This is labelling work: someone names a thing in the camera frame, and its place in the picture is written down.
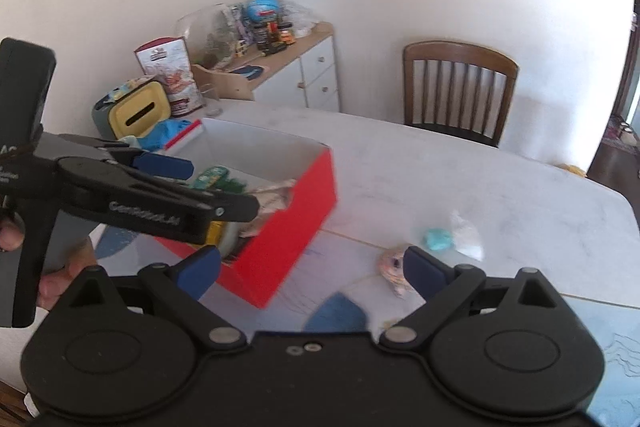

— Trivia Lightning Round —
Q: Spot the red and white storage box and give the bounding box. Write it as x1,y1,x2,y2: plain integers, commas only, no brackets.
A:
152,117,337,309

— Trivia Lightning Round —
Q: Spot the brown wooden dining chair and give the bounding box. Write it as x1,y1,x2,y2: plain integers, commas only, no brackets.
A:
402,40,520,148

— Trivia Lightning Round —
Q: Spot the small light wooden chair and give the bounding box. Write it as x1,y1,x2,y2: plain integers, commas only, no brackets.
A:
192,64,272,102

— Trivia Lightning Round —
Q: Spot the red snack bag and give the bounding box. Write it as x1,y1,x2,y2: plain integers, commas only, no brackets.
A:
133,36,204,118

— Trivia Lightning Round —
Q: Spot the clear plastic wrapper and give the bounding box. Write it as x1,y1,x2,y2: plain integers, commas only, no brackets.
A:
449,208,487,261

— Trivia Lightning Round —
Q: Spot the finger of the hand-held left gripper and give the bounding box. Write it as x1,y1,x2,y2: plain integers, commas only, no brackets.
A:
42,132,195,182
55,156,261,246

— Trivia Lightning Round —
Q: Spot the yellow tissue box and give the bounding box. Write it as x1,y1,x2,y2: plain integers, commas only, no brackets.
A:
91,78,174,142

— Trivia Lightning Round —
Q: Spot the clear plastic bag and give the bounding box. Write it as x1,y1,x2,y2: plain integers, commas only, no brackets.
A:
280,1,321,38

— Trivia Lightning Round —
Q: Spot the teal soft lump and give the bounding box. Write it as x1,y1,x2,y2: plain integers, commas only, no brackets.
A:
423,227,454,252

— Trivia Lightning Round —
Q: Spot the silver foil packet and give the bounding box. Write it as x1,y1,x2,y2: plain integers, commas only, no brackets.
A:
244,178,298,238

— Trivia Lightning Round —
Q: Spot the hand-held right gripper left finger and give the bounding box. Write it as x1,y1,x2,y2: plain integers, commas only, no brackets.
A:
67,246,247,350

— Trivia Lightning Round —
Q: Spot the clear drinking glass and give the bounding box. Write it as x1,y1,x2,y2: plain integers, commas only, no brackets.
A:
200,83,224,118

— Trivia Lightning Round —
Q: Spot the white sideboard with wooden top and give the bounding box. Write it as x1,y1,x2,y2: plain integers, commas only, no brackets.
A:
220,22,342,114

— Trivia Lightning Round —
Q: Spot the blue crumpled plastic bag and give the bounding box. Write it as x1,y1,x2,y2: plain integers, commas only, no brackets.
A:
136,119,195,154

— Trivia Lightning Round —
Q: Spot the clear glass terrarium with plants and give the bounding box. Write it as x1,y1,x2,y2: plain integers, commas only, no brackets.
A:
174,3,243,70

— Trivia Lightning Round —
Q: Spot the row of small jars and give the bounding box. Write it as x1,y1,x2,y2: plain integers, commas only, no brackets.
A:
234,21,297,58

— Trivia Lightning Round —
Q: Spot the blue ball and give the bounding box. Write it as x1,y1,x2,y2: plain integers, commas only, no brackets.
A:
247,0,280,22

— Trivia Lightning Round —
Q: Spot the green white egg-shaped plush pouch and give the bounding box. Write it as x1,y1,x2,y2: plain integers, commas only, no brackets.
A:
191,165,247,194

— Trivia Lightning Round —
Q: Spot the cartoon face plush toy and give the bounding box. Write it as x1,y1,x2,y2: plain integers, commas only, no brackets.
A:
377,246,417,299

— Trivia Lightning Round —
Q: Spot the patterned floor rug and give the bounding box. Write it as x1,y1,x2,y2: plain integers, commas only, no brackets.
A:
600,117,640,154

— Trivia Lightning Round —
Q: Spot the person's left hand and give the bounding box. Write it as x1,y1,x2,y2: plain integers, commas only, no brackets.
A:
0,212,99,311

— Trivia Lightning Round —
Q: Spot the printed table mat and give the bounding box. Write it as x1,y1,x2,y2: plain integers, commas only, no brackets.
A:
92,227,640,424

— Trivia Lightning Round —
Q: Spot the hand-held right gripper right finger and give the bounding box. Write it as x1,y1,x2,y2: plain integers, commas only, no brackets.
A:
380,246,563,350

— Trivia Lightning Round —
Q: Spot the dark wooden door frame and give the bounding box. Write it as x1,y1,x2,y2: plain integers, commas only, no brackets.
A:
585,7,640,180

